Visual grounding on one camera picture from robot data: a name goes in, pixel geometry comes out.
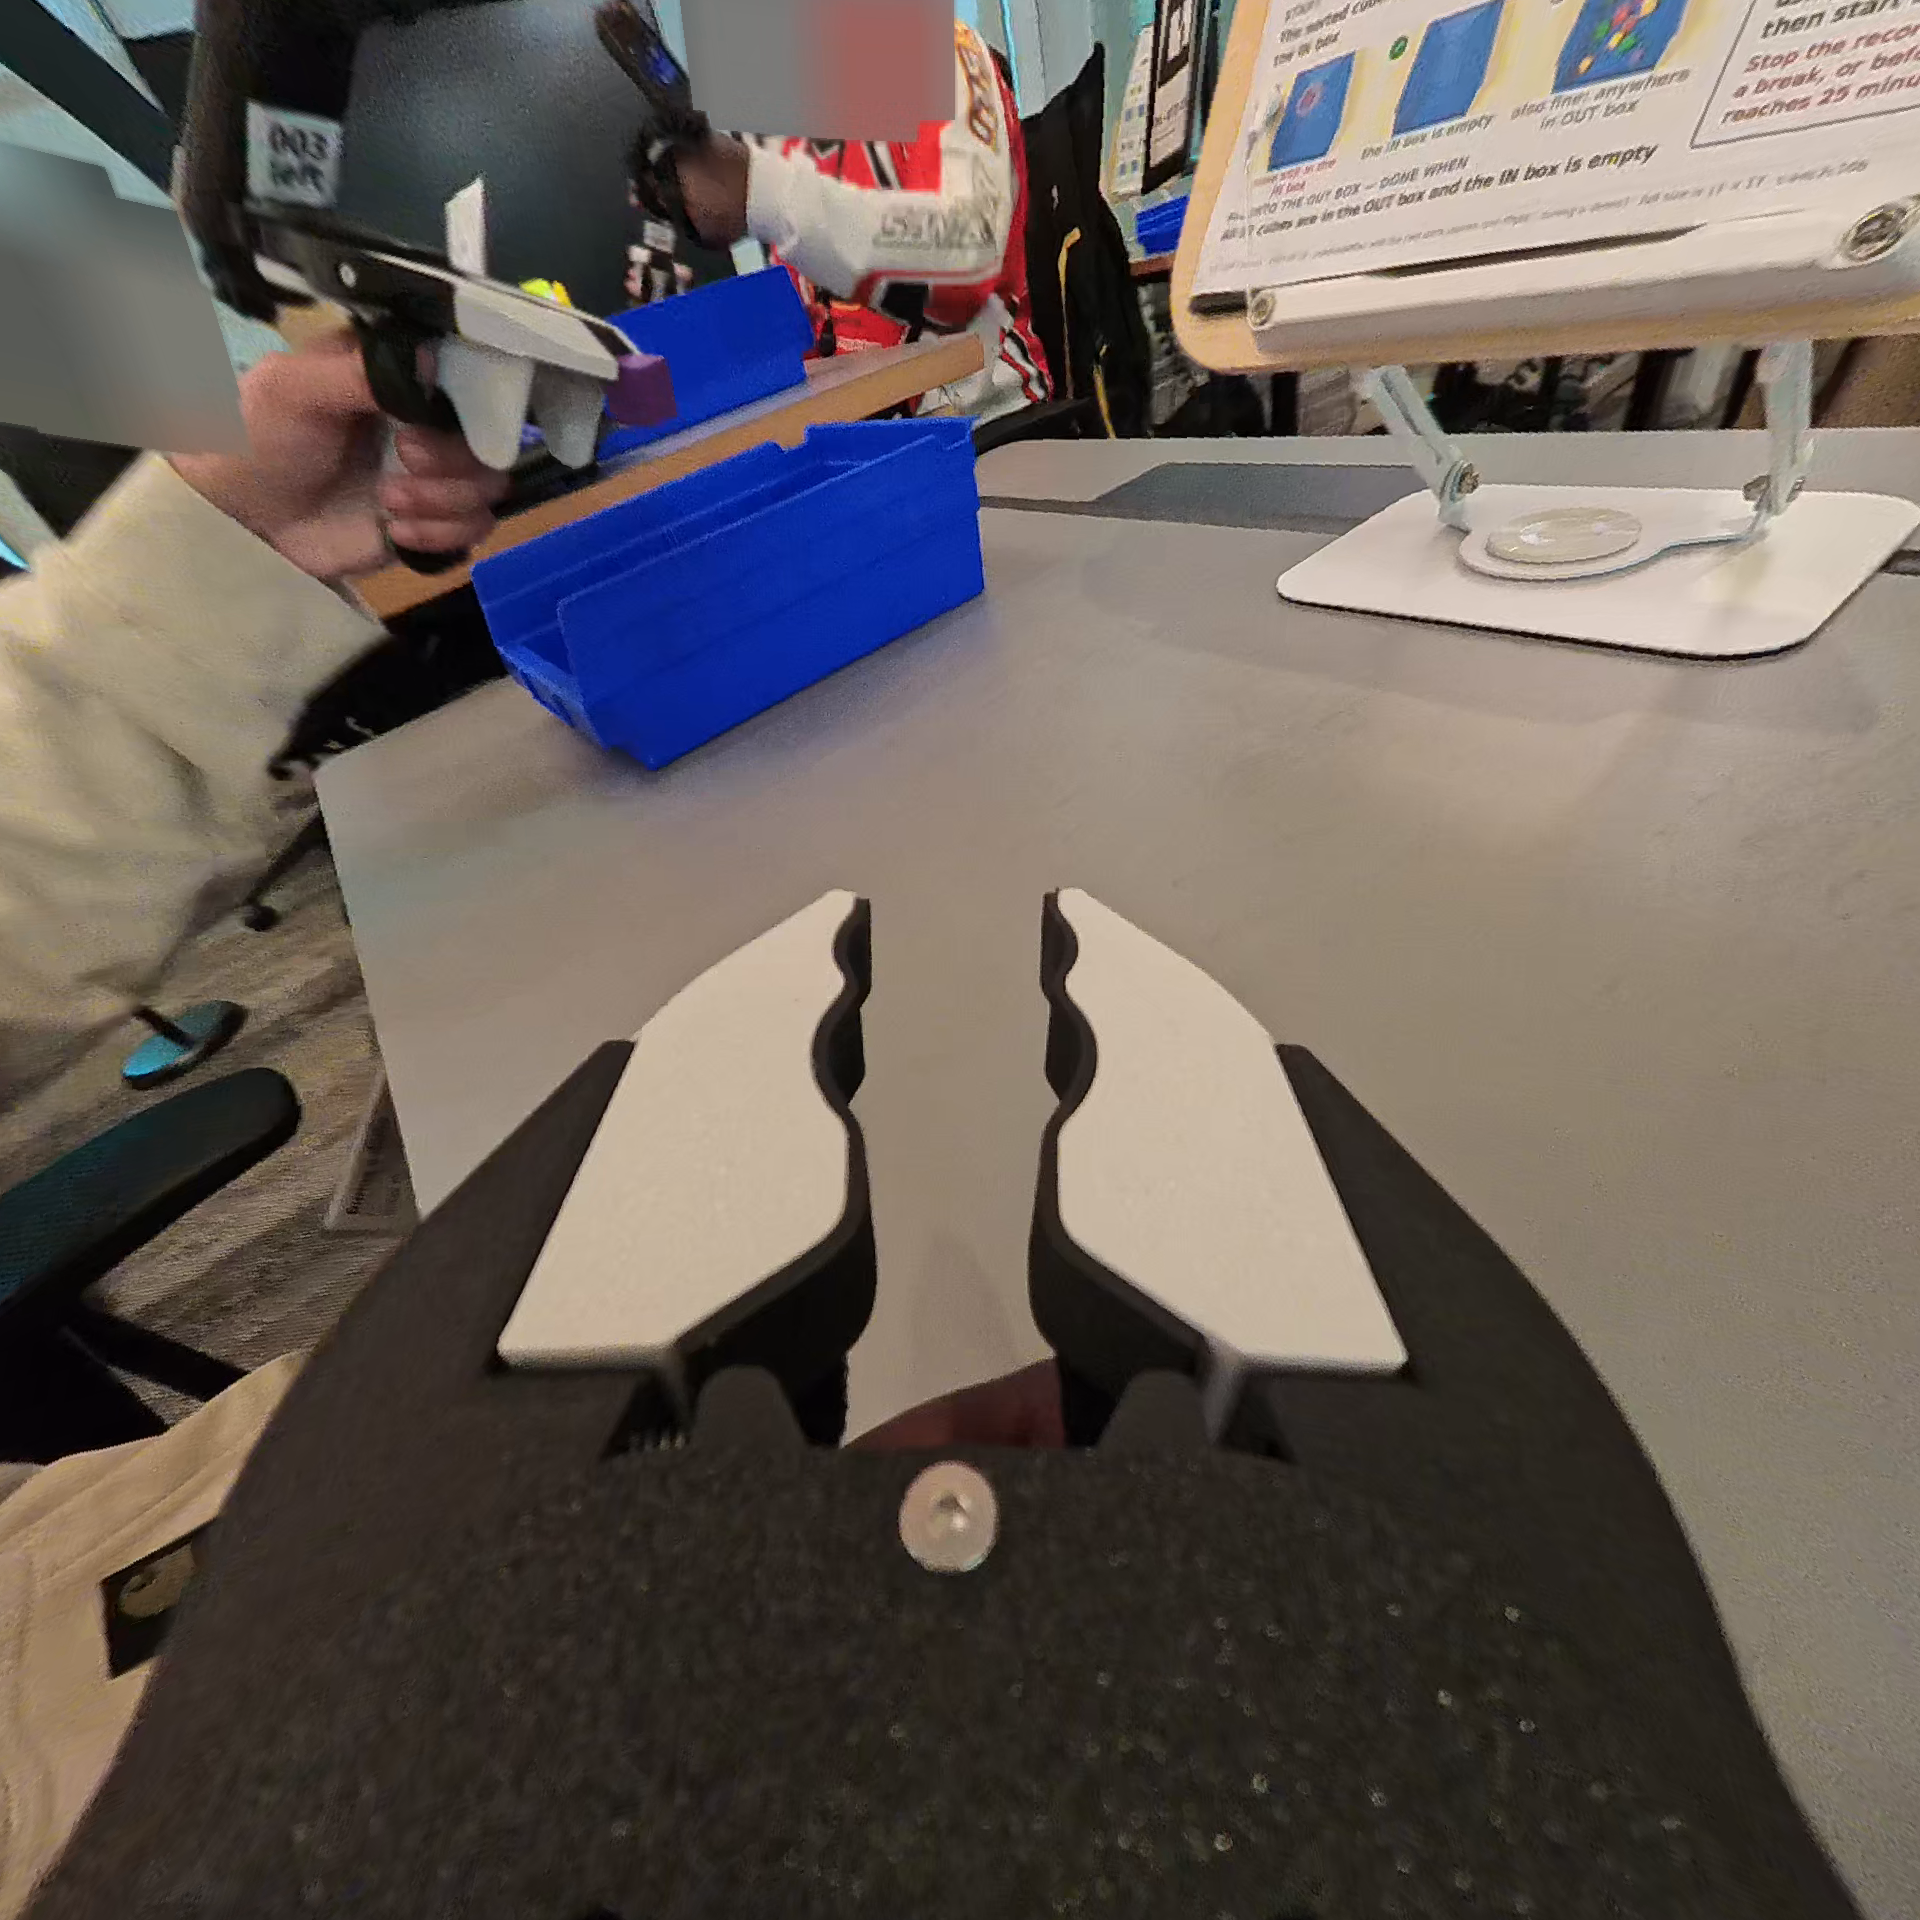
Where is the person's left forearm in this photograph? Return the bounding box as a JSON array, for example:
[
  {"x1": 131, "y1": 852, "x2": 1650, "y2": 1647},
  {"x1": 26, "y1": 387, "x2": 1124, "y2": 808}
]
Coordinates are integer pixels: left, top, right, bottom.
[{"x1": 0, "y1": 450, "x2": 395, "y2": 1086}]

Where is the brown wooden desk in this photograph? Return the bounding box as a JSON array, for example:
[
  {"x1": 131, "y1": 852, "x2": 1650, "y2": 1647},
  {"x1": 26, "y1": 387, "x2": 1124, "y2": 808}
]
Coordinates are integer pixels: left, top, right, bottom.
[{"x1": 353, "y1": 333, "x2": 986, "y2": 620}]

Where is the printed instruction sheet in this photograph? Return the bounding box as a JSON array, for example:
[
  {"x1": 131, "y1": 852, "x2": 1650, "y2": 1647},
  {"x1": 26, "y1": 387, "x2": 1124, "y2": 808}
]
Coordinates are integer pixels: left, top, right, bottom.
[{"x1": 1191, "y1": 0, "x2": 1920, "y2": 320}]

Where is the blue plastic bin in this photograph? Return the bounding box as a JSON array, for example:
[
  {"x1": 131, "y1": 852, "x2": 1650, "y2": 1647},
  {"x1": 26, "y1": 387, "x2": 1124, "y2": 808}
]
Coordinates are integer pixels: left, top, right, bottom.
[
  {"x1": 600, "y1": 268, "x2": 815, "y2": 462},
  {"x1": 472, "y1": 416, "x2": 987, "y2": 772}
]

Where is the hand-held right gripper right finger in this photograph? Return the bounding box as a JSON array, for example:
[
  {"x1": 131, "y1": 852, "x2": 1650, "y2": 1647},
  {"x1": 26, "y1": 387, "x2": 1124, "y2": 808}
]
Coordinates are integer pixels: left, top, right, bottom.
[{"x1": 1028, "y1": 886, "x2": 1410, "y2": 1447}]

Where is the black jacket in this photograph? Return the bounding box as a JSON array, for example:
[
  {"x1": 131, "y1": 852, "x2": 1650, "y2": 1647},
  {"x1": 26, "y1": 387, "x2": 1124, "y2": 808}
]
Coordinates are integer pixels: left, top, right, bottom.
[{"x1": 1019, "y1": 46, "x2": 1158, "y2": 440}]

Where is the black and white marker sign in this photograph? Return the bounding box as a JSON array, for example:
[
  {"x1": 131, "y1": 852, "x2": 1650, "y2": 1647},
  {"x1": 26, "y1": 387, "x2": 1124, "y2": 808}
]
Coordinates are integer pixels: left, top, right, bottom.
[{"x1": 1140, "y1": 0, "x2": 1211, "y2": 196}]

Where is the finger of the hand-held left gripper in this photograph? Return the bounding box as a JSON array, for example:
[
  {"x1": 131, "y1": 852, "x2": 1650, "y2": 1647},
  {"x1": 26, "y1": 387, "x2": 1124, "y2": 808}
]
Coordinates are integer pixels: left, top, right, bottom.
[
  {"x1": 433, "y1": 339, "x2": 612, "y2": 472},
  {"x1": 448, "y1": 275, "x2": 652, "y2": 384}
]

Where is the instruction sheet on stand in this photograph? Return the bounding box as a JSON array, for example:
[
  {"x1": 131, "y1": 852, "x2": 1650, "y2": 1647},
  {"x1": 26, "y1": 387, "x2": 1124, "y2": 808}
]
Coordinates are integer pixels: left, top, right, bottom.
[{"x1": 1170, "y1": 0, "x2": 1920, "y2": 659}]

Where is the black office chair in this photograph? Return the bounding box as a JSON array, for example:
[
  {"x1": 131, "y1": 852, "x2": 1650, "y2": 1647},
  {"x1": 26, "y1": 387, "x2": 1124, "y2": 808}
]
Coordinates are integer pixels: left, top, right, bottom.
[{"x1": 0, "y1": 997, "x2": 302, "y2": 1464}]

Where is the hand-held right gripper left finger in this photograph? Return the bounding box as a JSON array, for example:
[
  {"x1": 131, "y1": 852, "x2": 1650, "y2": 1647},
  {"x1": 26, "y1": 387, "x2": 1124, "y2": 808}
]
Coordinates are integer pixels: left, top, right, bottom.
[{"x1": 496, "y1": 888, "x2": 879, "y2": 1447}]

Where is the person's left hand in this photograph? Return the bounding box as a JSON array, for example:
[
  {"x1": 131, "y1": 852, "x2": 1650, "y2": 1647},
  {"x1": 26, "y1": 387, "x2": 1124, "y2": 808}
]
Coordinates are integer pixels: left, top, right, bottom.
[{"x1": 239, "y1": 339, "x2": 507, "y2": 582}]

